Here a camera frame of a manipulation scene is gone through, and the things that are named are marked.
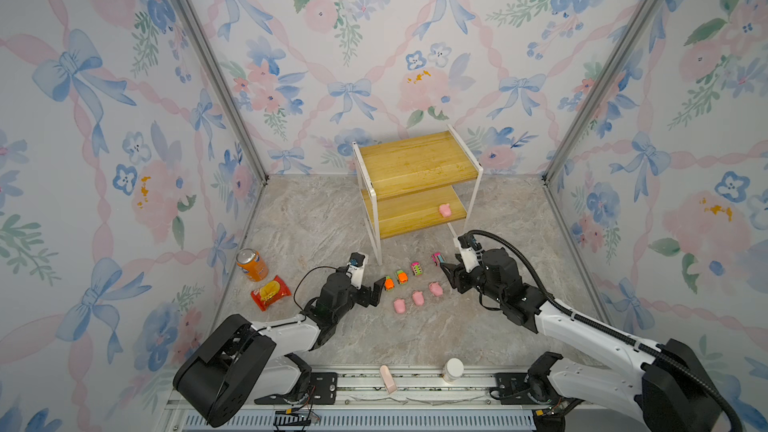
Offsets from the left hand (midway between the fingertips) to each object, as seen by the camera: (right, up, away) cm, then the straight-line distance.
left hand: (372, 271), depth 87 cm
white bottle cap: (+20, -20, -16) cm, 33 cm away
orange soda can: (-34, +3, -2) cm, 34 cm away
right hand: (+21, +5, -4) cm, 22 cm away
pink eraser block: (+5, -24, -14) cm, 28 cm away
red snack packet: (-30, -7, +1) cm, 30 cm away
